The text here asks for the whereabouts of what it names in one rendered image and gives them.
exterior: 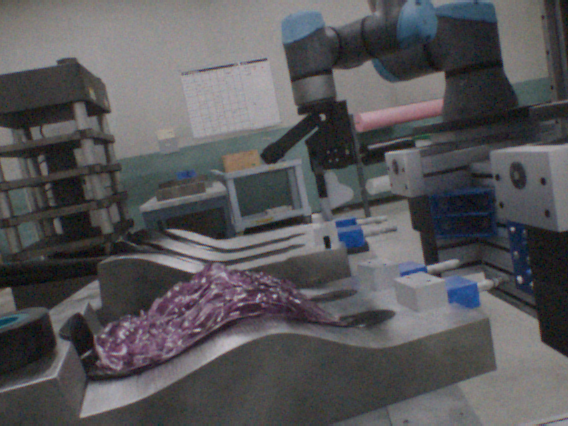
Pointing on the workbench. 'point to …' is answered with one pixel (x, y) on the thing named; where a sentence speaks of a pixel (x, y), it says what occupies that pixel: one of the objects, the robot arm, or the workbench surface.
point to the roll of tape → (7, 342)
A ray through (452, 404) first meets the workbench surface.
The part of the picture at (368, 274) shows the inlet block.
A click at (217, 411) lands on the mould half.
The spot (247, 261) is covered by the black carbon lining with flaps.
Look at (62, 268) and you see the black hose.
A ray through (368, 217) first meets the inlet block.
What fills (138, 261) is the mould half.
